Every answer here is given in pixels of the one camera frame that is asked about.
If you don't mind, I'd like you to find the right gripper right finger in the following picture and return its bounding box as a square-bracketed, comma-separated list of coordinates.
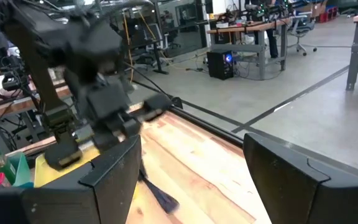
[243, 133, 358, 224]

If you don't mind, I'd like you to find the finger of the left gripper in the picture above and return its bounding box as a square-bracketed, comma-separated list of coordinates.
[92, 123, 121, 151]
[121, 115, 142, 138]

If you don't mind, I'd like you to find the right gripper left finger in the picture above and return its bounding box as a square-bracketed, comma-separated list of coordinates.
[0, 134, 143, 224]

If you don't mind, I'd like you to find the iridescent rainbow metal spoon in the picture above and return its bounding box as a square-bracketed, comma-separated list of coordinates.
[138, 164, 180, 215]

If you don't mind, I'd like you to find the yellow translucent plastic bin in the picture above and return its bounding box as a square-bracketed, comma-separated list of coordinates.
[34, 144, 139, 202]

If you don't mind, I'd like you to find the light green translucent bin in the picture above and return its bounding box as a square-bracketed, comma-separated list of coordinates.
[3, 152, 32, 187]

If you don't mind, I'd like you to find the white office chair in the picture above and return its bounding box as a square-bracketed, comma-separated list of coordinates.
[135, 23, 170, 68]

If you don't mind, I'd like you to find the wooden neighbouring station table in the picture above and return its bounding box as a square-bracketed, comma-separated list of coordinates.
[0, 80, 74, 124]

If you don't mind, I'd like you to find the black computer tower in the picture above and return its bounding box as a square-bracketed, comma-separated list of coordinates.
[206, 49, 234, 81]

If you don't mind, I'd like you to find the person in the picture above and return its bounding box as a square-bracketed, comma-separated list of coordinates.
[253, 0, 279, 59]

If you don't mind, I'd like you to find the grey office chair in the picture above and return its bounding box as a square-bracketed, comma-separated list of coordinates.
[287, 14, 318, 57]

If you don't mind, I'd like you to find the black diagonal rig cable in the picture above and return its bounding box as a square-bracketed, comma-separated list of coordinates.
[124, 60, 173, 99]

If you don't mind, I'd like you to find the yellow hanging cable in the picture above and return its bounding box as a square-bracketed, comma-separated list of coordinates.
[121, 11, 135, 83]

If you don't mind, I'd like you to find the black aluminium table frame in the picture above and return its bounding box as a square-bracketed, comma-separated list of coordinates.
[129, 96, 358, 184]

